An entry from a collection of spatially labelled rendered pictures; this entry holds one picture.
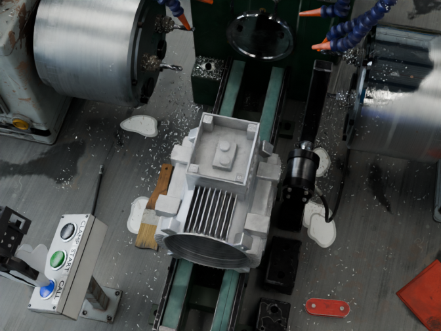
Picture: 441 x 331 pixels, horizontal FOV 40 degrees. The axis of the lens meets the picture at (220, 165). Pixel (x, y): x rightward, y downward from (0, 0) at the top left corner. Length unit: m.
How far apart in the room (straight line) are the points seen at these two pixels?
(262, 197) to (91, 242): 0.30
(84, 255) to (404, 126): 0.59
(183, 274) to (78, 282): 0.22
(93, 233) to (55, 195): 0.36
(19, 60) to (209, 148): 0.42
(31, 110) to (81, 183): 0.20
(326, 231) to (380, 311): 0.20
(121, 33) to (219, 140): 0.28
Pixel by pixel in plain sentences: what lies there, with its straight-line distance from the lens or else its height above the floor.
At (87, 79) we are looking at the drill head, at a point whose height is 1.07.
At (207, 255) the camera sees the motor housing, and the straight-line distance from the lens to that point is 1.14.
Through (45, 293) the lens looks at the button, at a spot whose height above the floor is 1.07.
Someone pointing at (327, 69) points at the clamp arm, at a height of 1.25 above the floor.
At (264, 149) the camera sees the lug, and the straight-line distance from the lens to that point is 1.06.
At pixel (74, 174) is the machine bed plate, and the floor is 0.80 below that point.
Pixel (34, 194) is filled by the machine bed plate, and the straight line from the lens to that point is 1.41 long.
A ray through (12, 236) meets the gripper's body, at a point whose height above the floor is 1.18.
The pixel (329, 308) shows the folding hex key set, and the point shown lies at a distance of 1.25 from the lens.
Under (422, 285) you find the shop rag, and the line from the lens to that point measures 1.32.
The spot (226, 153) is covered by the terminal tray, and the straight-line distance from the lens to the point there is 1.01.
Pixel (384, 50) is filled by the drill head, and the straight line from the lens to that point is 1.11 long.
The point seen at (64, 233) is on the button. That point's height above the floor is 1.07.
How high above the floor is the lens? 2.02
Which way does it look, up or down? 63 degrees down
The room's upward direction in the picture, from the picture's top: 2 degrees counter-clockwise
